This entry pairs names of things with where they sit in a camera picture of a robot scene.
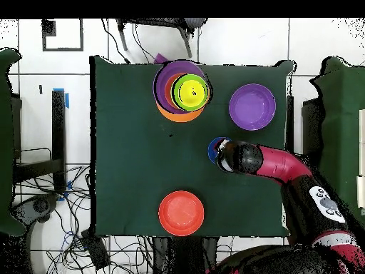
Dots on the small red plastic bowl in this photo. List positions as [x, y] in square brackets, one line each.
[168, 91]

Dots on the large orange plastic bowl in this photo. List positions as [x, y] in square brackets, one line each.
[178, 118]

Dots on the black stand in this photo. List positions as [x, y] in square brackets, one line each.
[312, 128]
[58, 128]

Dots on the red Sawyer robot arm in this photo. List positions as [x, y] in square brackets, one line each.
[279, 165]

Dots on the yellow plastic cup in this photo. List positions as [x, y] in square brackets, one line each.
[192, 92]

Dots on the purple plastic bowl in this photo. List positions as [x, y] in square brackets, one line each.
[159, 82]
[252, 107]

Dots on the grey chair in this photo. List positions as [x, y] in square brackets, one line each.
[196, 22]

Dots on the dark green tablecloth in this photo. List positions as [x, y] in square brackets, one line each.
[128, 142]

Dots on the small purple object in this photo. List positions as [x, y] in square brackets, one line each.
[159, 58]

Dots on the green-clothed side table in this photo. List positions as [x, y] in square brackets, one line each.
[5, 142]
[342, 114]

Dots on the large red plastic bowl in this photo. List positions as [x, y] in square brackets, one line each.
[181, 213]

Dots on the dark grey stand base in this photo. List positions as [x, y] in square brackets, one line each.
[37, 205]

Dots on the white box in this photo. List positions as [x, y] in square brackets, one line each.
[362, 128]

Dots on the small green plastic bowl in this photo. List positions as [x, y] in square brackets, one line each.
[174, 94]

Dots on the black power adapter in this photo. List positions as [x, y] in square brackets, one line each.
[95, 248]

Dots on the blue plastic bowl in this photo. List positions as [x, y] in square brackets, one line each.
[212, 149]

